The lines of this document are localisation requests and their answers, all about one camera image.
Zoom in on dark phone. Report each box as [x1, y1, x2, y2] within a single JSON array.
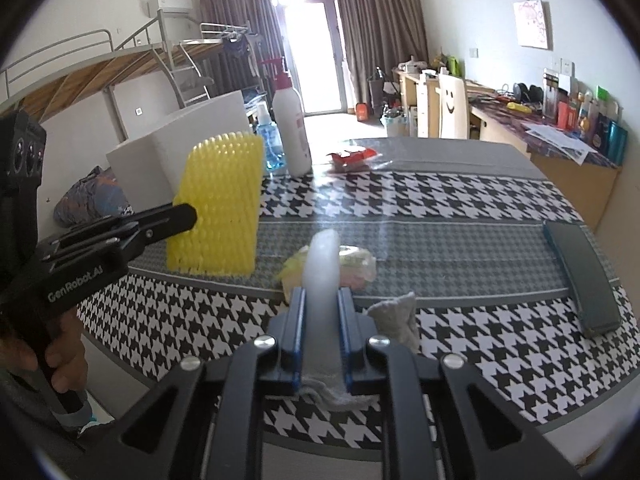
[[542, 219, 624, 337]]

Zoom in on row of toiletry bottles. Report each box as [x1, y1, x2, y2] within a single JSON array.
[[542, 67, 629, 166]]

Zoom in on glass balcony door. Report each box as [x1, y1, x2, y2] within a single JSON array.
[[267, 0, 347, 117]]

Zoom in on person's left hand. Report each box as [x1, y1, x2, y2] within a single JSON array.
[[45, 304, 89, 397]]

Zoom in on metal bed ladder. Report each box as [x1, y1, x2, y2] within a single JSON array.
[[164, 44, 212, 107]]

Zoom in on wooden chair with smiley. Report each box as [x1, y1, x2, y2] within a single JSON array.
[[438, 72, 471, 140]]

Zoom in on clear blue bottle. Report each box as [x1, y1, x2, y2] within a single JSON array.
[[253, 102, 286, 171]]

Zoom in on grey cloth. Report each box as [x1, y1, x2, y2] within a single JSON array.
[[366, 290, 420, 354]]

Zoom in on hanging dark clothes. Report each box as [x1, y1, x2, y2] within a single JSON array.
[[222, 34, 251, 59]]

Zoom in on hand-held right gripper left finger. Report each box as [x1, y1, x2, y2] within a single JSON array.
[[104, 287, 307, 480]]

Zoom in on white foam box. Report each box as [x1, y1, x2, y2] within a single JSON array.
[[105, 89, 251, 197]]

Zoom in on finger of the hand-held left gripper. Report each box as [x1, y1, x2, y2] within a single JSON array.
[[42, 217, 197, 264], [52, 203, 199, 249]]

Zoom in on brown curtain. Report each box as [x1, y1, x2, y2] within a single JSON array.
[[330, 0, 429, 107], [197, 0, 281, 97]]

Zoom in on small metal bunk bed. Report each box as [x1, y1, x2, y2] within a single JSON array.
[[169, 19, 267, 107]]

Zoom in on red snack packet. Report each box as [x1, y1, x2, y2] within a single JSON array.
[[327, 145, 377, 171]]

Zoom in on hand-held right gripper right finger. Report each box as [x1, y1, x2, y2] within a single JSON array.
[[337, 286, 582, 480]]

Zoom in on white foam tube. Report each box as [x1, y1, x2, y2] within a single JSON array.
[[299, 228, 347, 392]]

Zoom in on large metal bunk bed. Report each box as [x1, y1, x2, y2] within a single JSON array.
[[0, 29, 173, 151]]

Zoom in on printed papers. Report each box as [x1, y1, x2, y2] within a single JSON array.
[[524, 124, 594, 166]]

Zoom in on wooden desk with printed cover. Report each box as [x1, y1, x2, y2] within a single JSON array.
[[466, 79, 622, 234]]

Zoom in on wooden desk with drawers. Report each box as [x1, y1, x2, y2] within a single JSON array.
[[392, 67, 482, 139]]

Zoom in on white air conditioner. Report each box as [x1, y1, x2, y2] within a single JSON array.
[[148, 0, 193, 16]]

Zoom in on yellow foam net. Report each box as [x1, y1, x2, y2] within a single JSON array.
[[166, 131, 265, 276]]

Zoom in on white pump bottle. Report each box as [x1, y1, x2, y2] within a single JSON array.
[[271, 57, 314, 177]]

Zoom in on white bucket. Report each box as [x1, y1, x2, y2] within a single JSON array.
[[380, 109, 407, 137]]

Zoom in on black desk device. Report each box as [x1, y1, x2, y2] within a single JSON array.
[[514, 82, 544, 106]]

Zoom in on wall poster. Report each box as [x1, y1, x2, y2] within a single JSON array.
[[513, 0, 554, 51]]

